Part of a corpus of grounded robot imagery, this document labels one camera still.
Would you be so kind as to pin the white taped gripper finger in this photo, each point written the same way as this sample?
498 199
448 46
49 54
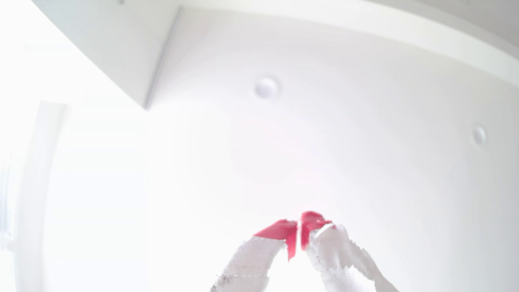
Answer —
259 251
336 259

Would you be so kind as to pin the white round ceiling fixture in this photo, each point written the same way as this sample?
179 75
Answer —
266 87
479 135

